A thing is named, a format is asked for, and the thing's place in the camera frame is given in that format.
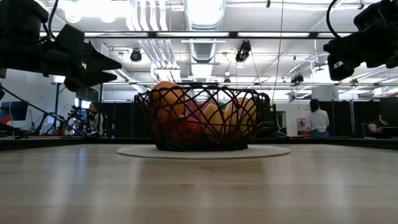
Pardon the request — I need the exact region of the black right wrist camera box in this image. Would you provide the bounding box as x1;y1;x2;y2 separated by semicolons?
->
353;0;398;32

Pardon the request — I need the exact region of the black partition panel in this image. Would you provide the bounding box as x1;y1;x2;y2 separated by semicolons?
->
329;100;382;138
101;101;150;139

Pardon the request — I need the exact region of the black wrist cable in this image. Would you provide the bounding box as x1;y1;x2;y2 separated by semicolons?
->
46;0;60;40
325;0;343;39

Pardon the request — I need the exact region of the white round plate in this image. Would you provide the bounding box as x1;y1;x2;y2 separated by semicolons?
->
116;144;292;160

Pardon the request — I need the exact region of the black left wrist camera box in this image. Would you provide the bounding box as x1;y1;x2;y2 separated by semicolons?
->
0;0;50;43

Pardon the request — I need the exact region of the seated person beside robot rig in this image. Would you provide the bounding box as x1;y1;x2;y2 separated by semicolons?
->
76;101;105;137

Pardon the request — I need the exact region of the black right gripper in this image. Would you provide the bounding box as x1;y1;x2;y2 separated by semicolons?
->
323;27;398;82

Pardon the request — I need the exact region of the computer monitor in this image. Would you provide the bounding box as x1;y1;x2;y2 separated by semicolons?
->
0;101;29;126

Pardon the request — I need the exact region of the yellow mango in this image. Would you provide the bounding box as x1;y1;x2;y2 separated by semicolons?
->
224;96;258;133

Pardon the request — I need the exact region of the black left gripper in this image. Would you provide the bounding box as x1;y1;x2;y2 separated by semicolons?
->
0;24;123;93

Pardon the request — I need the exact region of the standing person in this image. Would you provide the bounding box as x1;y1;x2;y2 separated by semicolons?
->
303;98;330;139

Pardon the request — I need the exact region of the silver ventilation duct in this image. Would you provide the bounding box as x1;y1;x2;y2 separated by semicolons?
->
183;0;227;78

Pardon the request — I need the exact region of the red white wall cabinet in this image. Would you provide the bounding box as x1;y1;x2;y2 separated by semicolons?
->
297;117;310;137

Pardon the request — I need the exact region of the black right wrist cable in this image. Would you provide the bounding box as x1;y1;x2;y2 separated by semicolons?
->
325;0;343;39

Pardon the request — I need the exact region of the black wire basket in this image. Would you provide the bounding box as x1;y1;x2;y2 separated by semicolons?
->
134;83;271;152

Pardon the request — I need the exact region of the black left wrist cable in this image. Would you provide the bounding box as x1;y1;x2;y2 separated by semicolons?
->
46;0;60;40

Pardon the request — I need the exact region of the seated person at desk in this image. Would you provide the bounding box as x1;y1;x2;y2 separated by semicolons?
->
368;113;389;135

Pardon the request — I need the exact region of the yellow red fruit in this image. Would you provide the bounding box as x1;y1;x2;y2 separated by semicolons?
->
201;102;225;136

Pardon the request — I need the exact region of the orange fruit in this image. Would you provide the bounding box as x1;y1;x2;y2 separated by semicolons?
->
151;81;187;123

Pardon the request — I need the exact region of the black aluminium table frame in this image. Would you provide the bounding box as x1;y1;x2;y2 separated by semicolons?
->
0;136;398;151

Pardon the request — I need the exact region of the black overhead light rail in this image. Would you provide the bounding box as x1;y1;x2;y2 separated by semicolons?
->
40;30;354;39

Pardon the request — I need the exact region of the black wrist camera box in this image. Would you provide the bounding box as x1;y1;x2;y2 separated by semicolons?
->
353;0;398;32
0;0;50;43

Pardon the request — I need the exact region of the magenta pink fruit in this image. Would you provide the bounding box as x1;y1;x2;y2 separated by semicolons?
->
185;100;210;121

